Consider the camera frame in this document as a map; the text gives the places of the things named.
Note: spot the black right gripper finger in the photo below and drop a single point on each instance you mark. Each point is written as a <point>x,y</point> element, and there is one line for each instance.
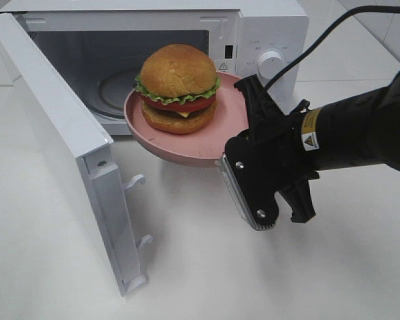
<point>243,175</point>
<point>266,121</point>

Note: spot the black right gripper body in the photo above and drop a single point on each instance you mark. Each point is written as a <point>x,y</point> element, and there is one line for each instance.
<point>281,169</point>

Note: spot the pink round plate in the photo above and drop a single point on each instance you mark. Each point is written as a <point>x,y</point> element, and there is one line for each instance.
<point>201,148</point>

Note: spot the burger with lettuce and tomato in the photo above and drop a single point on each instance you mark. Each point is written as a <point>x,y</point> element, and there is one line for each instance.
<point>178,85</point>

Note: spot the white microwave door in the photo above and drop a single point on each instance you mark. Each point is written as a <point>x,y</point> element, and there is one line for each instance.
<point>77,150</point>

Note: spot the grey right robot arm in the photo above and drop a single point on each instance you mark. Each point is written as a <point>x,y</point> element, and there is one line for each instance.
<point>358,131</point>

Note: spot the white upper power knob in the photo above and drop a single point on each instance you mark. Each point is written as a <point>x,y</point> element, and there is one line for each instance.
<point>269,63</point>

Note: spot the white warning label sticker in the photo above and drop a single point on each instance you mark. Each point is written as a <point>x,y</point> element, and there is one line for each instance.
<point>225,65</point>

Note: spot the white microwave oven body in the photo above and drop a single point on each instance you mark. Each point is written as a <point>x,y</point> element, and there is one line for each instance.
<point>87,40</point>

